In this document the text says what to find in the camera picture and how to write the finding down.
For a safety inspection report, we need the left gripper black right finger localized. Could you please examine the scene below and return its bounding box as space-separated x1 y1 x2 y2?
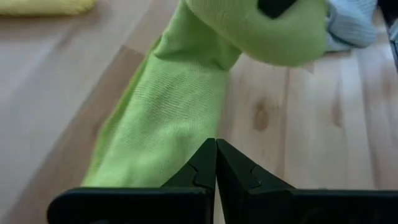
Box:
216 139 398 224

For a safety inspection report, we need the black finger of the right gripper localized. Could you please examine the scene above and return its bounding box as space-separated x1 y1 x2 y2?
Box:
277 0 299 19
257 0 279 19

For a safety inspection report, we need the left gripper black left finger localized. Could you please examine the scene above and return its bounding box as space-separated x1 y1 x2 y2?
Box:
47 138 218 224

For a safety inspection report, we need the grey waffle microfiber towel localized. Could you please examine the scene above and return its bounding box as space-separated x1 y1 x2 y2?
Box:
323 0 398 54

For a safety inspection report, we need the green microfiber towel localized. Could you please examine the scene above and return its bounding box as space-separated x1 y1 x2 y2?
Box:
81 0 329 189

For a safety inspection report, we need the yellow microfiber towel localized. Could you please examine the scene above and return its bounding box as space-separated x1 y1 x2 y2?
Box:
0 0 98 17

